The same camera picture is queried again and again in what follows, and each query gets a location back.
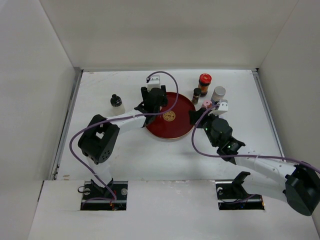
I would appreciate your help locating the red lid chili sauce jar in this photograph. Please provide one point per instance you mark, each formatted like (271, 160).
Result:
(204, 81)

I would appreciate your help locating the tall silver lid jar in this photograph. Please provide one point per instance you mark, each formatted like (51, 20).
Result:
(218, 94)

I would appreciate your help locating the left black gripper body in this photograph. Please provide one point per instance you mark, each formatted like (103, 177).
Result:
(145, 93)

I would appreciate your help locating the red round tray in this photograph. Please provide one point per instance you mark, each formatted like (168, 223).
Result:
(174, 123)

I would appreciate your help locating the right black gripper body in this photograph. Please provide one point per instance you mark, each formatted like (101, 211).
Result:
(206, 123)

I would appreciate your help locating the black knob cap salt bottle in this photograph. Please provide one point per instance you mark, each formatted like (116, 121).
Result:
(117, 105)

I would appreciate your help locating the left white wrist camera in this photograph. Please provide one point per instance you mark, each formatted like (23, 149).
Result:
(153, 82)

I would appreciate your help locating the pink lid spice jar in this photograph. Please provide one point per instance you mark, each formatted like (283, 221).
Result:
(207, 104)

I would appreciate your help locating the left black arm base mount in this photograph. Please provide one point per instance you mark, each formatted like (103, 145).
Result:
(99, 198)

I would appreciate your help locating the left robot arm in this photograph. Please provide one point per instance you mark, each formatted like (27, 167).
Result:
(98, 139)

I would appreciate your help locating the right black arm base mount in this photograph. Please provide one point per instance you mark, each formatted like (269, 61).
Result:
(232, 196)

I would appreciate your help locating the small black cap spice bottle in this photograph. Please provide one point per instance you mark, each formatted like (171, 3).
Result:
(196, 95)

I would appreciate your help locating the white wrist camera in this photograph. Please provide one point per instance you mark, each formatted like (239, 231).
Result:
(222, 108)
(153, 82)

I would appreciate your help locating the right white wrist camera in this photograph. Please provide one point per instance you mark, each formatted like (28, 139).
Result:
(222, 108)

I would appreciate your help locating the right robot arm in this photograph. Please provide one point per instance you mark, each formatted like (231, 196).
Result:
(286, 179)

